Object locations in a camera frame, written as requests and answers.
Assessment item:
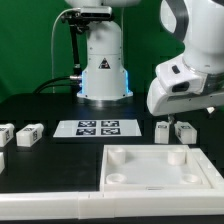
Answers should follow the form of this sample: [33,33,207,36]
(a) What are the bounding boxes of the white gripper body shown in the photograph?
[147,54,224,116]

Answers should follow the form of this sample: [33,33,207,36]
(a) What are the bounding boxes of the white square tabletop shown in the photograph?
[100,145,212,192]

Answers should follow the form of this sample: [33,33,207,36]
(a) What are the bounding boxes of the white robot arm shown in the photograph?
[65,0,224,116]

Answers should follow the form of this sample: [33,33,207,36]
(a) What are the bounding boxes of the white sheet with markers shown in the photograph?
[54,119,141,138]

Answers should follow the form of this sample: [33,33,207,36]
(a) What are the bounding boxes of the white L-shaped fence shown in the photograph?
[0,148,224,220]

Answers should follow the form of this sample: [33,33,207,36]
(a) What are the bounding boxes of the white part left edge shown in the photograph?
[0,152,5,174]

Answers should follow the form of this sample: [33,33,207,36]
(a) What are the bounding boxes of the black cables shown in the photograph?
[33,75,83,95]

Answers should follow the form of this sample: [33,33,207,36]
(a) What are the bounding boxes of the camera on stand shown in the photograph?
[80,6,112,20]

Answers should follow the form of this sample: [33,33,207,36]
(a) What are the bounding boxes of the black camera stand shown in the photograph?
[61,12,89,75]

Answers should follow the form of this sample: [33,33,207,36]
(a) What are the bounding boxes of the grey cable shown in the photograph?
[50,8,81,94]

